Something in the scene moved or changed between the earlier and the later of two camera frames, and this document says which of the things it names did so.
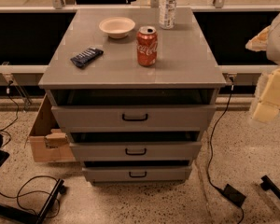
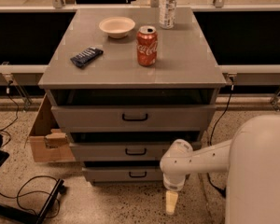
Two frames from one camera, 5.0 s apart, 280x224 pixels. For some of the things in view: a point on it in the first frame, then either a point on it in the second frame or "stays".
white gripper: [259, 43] -> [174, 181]
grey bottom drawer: [138, 174] stays
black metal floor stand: [32, 217] stays
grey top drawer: [132, 119] stays
